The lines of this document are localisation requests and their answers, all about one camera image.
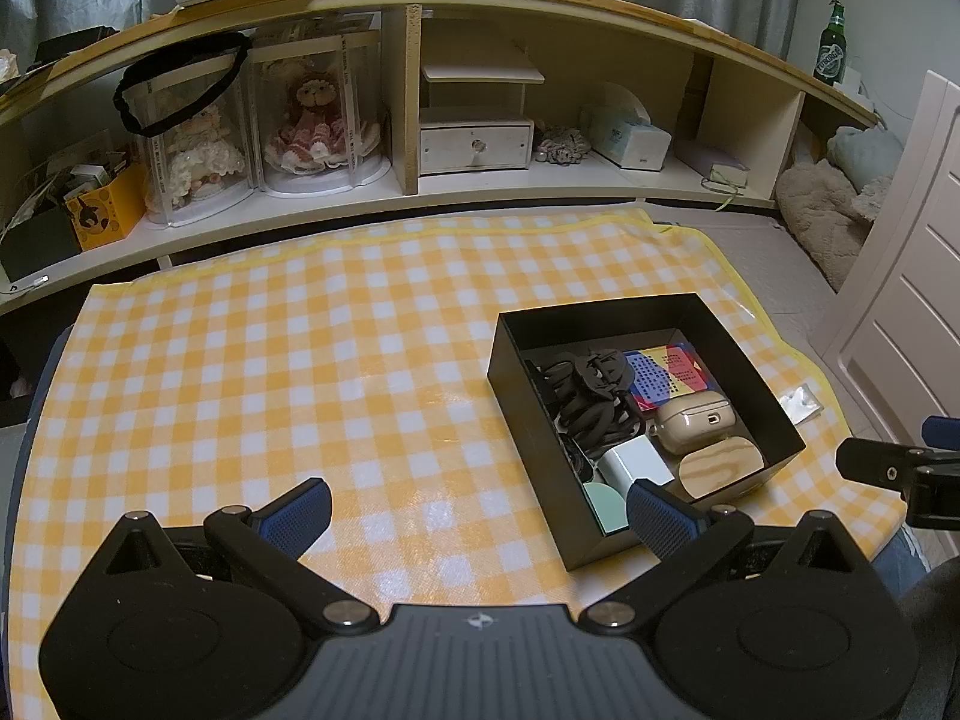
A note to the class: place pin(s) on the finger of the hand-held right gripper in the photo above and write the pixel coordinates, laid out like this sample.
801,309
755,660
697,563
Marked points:
943,433
877,459

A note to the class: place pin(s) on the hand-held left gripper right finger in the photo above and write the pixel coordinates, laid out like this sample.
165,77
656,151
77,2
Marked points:
660,521

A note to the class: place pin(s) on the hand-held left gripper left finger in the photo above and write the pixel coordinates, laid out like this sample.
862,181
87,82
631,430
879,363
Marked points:
300,514

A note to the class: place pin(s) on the mint green round mirror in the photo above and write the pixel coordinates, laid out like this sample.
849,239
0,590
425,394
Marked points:
604,510

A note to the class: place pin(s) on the white charger cube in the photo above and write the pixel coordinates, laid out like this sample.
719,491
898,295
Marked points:
637,463

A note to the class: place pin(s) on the wooden oval block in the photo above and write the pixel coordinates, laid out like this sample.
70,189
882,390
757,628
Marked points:
720,469

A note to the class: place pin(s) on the beige earbuds case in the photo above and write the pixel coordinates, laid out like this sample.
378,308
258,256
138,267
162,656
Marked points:
690,424

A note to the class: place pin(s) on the black cardboard box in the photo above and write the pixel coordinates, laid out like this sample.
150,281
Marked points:
540,450

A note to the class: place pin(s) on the black hair claw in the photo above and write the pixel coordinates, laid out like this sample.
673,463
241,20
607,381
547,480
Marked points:
592,397

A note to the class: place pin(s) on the colourful card box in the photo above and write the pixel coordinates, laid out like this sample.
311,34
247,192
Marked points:
671,375

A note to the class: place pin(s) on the clear plastic wrapper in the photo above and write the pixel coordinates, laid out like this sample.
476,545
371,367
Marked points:
801,405

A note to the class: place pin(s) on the yellow checkered mat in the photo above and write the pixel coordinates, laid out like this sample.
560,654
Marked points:
300,360

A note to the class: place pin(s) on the white panelled door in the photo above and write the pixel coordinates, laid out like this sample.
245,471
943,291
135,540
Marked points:
907,255

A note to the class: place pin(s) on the cream plush blanket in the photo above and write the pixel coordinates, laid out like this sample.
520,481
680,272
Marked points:
817,217

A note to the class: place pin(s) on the pale blue plush cushion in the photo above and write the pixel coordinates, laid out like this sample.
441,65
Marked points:
862,157

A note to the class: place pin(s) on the notebook with green ribbon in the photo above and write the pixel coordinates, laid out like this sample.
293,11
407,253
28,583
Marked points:
727,174

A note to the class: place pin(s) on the clear doll display case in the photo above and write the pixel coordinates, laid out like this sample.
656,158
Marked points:
161,202
322,180

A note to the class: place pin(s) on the yellow printed box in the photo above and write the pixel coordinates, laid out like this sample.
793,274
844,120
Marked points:
101,214

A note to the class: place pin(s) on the doll in white dress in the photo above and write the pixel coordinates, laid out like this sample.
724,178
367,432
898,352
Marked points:
206,157

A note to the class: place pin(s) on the black storage box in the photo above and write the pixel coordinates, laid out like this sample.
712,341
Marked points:
37,244

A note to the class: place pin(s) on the pale blue tissue box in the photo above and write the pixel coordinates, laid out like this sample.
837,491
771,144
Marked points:
630,142

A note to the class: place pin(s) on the doll in pink dress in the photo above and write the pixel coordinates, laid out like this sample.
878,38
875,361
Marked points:
315,127

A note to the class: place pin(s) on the green glass bottle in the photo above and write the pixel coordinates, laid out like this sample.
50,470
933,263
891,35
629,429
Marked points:
830,52

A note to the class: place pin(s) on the small white drawer cabinet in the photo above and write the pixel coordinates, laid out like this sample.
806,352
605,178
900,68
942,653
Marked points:
476,146

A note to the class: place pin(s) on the long wooden shelf unit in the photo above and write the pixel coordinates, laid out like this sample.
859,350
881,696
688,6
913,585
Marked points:
409,90

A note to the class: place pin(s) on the black fabric headband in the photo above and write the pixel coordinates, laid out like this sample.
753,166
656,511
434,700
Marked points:
124,90

